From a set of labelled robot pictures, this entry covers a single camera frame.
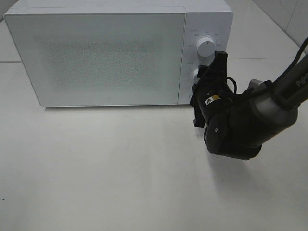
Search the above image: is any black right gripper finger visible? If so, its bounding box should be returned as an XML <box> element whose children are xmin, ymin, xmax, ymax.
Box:
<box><xmin>191</xmin><ymin>84</ymin><xmax>207</xmax><ymax>128</ymax></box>
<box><xmin>198</xmin><ymin>51</ymin><xmax>228</xmax><ymax>78</ymax></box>

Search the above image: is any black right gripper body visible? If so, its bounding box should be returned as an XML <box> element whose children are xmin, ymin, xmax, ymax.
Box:
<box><xmin>196</xmin><ymin>76</ymin><xmax>235</xmax><ymax>120</ymax></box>

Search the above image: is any white timer knob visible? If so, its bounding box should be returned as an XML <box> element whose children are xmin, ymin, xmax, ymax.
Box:
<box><xmin>191</xmin><ymin>69</ymin><xmax>199</xmax><ymax>84</ymax></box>

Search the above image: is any white microwave door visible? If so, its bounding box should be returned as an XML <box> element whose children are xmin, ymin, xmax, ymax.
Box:
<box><xmin>5</xmin><ymin>13</ymin><xmax>185</xmax><ymax>107</ymax></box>

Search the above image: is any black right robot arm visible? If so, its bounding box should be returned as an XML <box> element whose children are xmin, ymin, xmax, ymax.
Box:
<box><xmin>190</xmin><ymin>41</ymin><xmax>308</xmax><ymax>160</ymax></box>

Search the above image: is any upper white power knob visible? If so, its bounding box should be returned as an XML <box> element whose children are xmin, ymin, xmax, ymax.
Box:
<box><xmin>196</xmin><ymin>35</ymin><xmax>216</xmax><ymax>57</ymax></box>

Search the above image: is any white microwave oven body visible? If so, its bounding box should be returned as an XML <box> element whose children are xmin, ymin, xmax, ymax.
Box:
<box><xmin>4</xmin><ymin>0</ymin><xmax>233</xmax><ymax>107</ymax></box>

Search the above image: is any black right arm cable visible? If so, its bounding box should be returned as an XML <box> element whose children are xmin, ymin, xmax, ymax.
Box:
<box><xmin>226</xmin><ymin>77</ymin><xmax>239</xmax><ymax>93</ymax></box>

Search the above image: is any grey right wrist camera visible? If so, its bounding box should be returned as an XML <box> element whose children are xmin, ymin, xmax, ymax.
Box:
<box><xmin>248</xmin><ymin>79</ymin><xmax>265</xmax><ymax>92</ymax></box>

